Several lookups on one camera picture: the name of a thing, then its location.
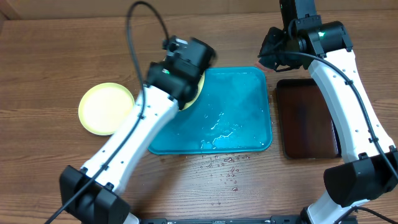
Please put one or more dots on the red and green sponge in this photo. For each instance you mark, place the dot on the red and green sponge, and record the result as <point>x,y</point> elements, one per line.
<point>263,68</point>

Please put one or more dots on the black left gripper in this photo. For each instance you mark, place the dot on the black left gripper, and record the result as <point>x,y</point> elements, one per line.
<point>150,67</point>

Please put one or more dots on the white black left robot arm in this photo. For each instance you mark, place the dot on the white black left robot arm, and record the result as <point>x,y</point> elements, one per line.
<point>92,194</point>

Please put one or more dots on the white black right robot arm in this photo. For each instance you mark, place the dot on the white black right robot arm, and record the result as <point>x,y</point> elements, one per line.
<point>370,155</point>

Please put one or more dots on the yellow plate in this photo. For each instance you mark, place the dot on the yellow plate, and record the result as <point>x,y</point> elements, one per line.
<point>199,89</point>
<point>104,107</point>

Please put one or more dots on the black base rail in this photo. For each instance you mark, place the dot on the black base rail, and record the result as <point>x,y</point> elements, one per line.
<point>217,221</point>

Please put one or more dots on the brown cardboard backdrop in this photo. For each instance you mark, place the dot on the brown cardboard backdrop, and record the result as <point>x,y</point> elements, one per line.
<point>61,9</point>

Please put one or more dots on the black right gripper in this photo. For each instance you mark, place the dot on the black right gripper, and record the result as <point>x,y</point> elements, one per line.
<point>270,41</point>

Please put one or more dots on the black tray with water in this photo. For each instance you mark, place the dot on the black tray with water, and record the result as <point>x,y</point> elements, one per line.
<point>307,129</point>

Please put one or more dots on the teal plastic tray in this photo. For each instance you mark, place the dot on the teal plastic tray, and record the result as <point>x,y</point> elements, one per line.
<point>231,114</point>

